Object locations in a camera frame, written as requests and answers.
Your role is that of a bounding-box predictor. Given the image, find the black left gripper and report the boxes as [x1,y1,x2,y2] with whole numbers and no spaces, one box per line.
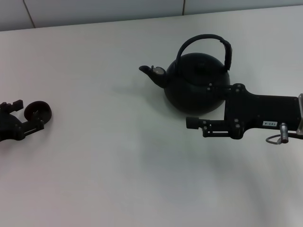
[0,100,45,142]

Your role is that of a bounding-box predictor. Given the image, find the right gripper cable with plug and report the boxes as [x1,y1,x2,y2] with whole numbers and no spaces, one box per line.
[265,122,303,144]

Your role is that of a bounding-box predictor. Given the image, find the dark brown teacup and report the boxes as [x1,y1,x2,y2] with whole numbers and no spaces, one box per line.
[23,101,53,124]

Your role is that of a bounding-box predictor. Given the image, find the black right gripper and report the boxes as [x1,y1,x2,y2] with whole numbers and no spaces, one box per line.
[186,83,299,140]

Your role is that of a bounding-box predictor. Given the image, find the black round teapot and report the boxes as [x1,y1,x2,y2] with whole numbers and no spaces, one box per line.
[139,34,234,116]

